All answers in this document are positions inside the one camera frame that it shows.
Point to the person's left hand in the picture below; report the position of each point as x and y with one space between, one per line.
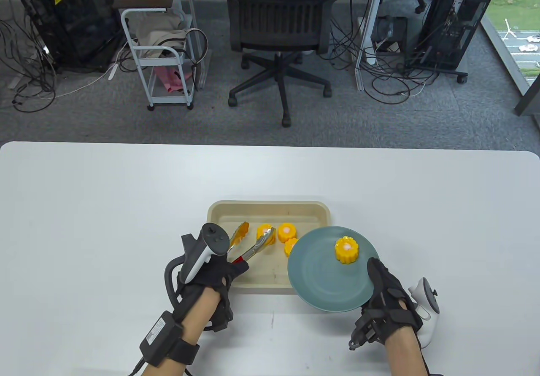
219 272

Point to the person's right hand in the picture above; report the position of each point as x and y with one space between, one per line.
390 304

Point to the yellow corn chunk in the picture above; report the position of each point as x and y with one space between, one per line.
265 227
290 246
287 232
346 250

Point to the teal round plate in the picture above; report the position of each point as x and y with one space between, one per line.
320 279

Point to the person's right forearm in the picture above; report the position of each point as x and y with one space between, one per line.
405 355

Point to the person's left forearm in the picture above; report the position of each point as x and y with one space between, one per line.
198 315

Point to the black and white left controller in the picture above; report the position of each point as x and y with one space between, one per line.
215 237

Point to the black and white controller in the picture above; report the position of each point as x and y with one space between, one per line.
215 237
424 329

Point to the black and white right controller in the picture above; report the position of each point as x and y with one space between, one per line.
424 329

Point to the beige plastic tray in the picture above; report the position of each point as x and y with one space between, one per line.
228 216

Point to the pink bag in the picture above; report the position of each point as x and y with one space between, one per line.
168 79

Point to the white rolling cart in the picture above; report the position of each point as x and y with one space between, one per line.
158 58

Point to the white power strip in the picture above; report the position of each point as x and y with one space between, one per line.
113 71

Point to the beige cloth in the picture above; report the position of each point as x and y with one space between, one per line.
158 30

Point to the black mesh office chair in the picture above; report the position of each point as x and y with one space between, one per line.
278 13

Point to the small black equipment box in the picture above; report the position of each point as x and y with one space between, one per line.
398 34

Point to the white metal desk leg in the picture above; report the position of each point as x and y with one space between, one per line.
371 26

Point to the black computer tower on stand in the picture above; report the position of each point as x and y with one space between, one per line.
455 17

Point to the black computer tower yellow sticker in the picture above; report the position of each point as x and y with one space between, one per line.
71 17

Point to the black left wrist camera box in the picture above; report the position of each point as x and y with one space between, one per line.
162 336

